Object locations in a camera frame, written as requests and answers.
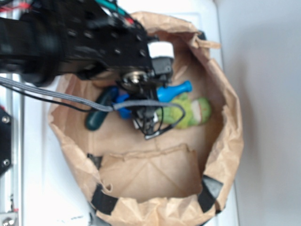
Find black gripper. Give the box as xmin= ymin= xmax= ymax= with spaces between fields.
xmin=116 ymin=41 xmax=175 ymax=139

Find blue plastic bottle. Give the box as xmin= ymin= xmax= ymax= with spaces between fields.
xmin=118 ymin=81 xmax=192 ymax=119

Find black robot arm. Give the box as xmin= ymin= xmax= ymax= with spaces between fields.
xmin=0 ymin=0 xmax=176 ymax=139

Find dark green capsule toy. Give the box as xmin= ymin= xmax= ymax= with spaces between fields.
xmin=85 ymin=86 xmax=119 ymax=131

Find green plush toy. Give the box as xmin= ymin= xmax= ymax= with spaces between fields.
xmin=156 ymin=93 xmax=212 ymax=129

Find brown paper bag lining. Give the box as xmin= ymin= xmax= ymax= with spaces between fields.
xmin=48 ymin=12 xmax=244 ymax=226

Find black mounting plate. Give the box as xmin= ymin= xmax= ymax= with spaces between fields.
xmin=0 ymin=106 xmax=12 ymax=176

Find white plastic bin lid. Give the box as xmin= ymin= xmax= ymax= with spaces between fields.
xmin=23 ymin=0 xmax=238 ymax=226

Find grey braided cable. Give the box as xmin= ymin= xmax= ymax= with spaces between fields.
xmin=0 ymin=76 xmax=186 ymax=139

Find aluminium frame rail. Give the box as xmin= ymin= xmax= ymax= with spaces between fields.
xmin=0 ymin=85 xmax=24 ymax=226

